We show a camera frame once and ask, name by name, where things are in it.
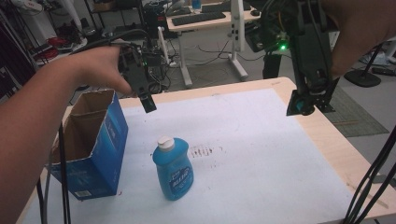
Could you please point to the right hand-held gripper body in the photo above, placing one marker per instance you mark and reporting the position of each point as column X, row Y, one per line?
column 306, row 40

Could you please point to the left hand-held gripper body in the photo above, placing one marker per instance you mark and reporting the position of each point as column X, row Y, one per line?
column 134, row 69

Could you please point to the blue cardboard box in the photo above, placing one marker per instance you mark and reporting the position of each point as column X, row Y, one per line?
column 99, row 146

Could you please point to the blue dish soap bottle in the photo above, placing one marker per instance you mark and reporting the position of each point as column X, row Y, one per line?
column 174, row 169

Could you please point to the person's left hand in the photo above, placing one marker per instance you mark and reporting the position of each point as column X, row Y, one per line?
column 99, row 67

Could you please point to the person's right hand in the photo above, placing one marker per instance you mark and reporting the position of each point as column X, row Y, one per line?
column 358, row 31

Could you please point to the grey floor mat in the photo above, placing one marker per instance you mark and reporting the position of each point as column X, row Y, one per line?
column 355, row 115

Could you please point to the black round stand base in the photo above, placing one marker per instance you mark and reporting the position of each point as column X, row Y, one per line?
column 362, row 77

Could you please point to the black computer mouse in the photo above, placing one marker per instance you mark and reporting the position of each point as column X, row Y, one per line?
column 255, row 12

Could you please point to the white table mat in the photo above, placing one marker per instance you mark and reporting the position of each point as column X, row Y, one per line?
column 249, row 161

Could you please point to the black keyboard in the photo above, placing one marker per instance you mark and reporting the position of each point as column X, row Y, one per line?
column 225, row 6
column 198, row 18

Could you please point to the white-legged wooden desk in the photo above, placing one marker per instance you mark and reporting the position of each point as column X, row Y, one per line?
column 205, row 21

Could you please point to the blue cup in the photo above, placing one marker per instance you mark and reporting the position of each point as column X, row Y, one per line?
column 196, row 3

